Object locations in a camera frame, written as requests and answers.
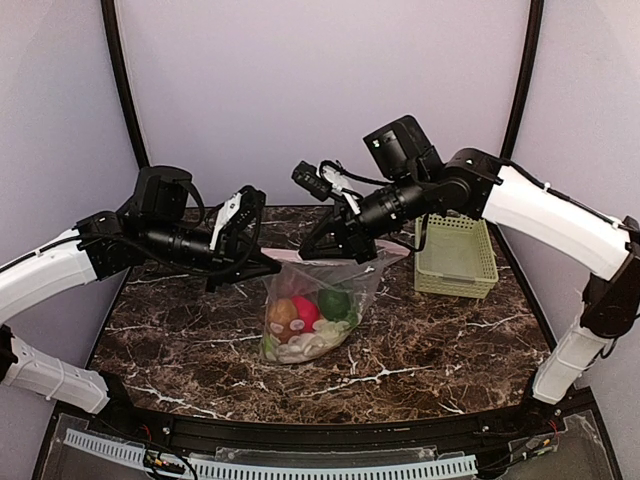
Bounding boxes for brown potato toy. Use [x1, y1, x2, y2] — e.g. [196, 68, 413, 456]
[266, 299, 298, 343]

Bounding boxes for clear zip top bag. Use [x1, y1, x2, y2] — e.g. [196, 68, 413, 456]
[260, 240, 409, 365]

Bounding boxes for dark green pepper toy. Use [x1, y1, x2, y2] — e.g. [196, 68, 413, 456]
[317, 289, 348, 321]

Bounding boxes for red pepper toy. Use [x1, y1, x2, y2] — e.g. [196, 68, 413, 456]
[289, 296, 321, 333]

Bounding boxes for white garlic toy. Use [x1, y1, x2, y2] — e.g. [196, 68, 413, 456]
[276, 322, 350, 364]

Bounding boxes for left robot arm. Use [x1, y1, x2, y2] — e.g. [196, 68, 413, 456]
[1, 166, 281, 322]

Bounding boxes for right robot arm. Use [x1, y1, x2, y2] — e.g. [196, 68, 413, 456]
[292, 115, 639, 405]

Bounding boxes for green plastic basket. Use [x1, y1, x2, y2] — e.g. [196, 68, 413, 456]
[414, 214, 499, 299]

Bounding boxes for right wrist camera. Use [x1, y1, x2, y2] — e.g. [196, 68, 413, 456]
[291, 161, 363, 215]

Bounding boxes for black front table rail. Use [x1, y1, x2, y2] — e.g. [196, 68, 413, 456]
[90, 370, 565, 454]

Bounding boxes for right black corner post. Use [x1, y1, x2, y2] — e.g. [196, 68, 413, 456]
[500, 0, 545, 159]

